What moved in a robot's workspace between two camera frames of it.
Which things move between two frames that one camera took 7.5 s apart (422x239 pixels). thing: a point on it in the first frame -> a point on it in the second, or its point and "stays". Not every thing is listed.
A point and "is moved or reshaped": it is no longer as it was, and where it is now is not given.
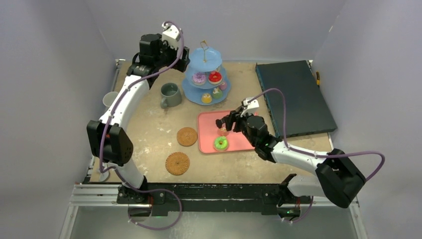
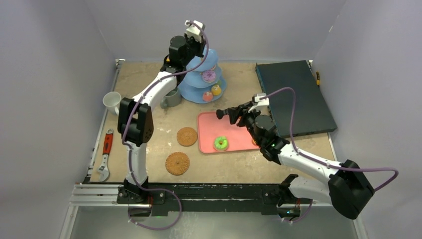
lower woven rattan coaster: x=177 y=163 stays
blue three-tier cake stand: x=205 y=82 is moved or reshaped
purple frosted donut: x=198 y=78 -> x=208 y=76
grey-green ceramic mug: x=171 y=95 stays
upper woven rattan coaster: x=186 y=137 stays
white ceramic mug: x=109 y=98 stays
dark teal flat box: x=307 y=109 stays
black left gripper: x=181 y=64 -> x=200 y=46
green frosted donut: x=221 y=142 stays
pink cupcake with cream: x=223 y=132 -> x=207 y=96
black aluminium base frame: x=198 y=197 stays
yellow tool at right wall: x=318 y=78 stays
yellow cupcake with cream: x=206 y=98 -> x=216 y=89
